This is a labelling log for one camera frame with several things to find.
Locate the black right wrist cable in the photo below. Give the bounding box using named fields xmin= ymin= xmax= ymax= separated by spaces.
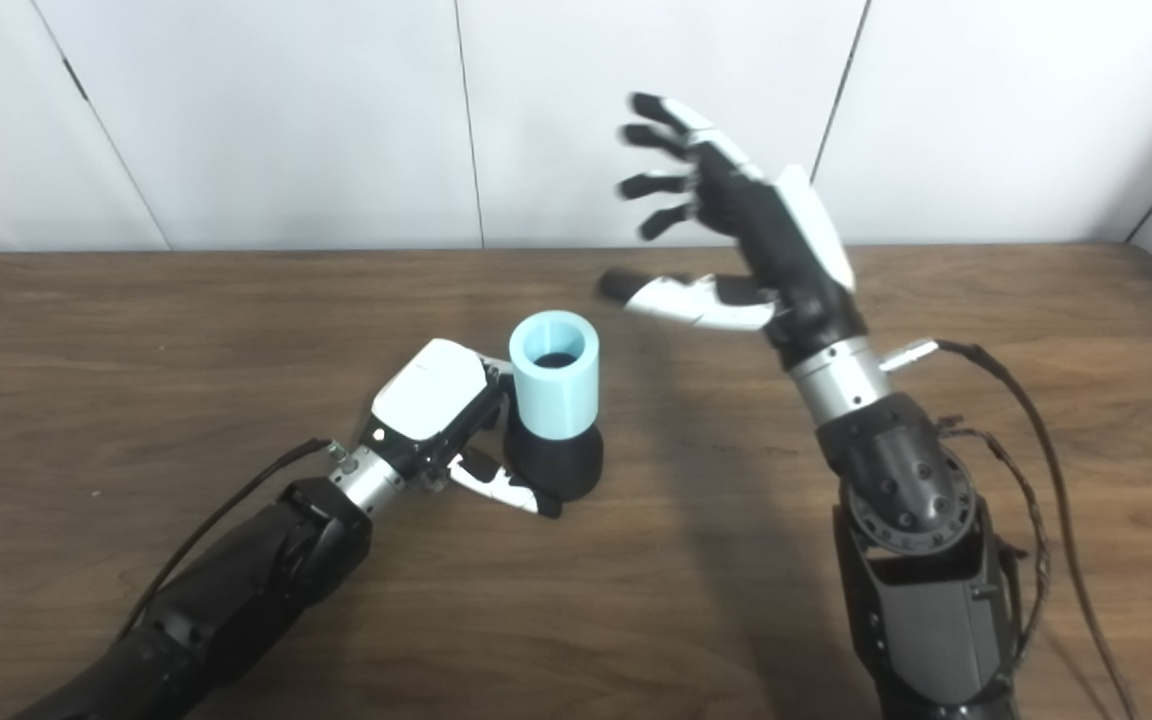
xmin=881 ymin=339 xmax=1137 ymax=720

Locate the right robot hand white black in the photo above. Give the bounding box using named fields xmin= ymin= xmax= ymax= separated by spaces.
xmin=598 ymin=92 xmax=867 ymax=371

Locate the black nozzle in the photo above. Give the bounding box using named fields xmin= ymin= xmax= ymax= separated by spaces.
xmin=503 ymin=351 xmax=605 ymax=504

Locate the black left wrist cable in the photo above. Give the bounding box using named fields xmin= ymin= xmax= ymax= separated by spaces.
xmin=116 ymin=437 xmax=334 ymax=641

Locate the braided right arm wire bundle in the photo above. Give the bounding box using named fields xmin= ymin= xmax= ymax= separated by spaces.
xmin=936 ymin=415 xmax=1052 ymax=671

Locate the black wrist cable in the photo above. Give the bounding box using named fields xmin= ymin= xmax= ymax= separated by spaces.
xmin=881 ymin=339 xmax=1137 ymax=720
xmin=116 ymin=437 xmax=334 ymax=641

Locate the light-blue hose piece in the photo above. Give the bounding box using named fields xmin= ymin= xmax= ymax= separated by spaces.
xmin=508 ymin=311 xmax=601 ymax=442

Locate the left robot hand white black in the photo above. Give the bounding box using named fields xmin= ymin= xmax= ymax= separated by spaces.
xmin=359 ymin=338 xmax=563 ymax=519

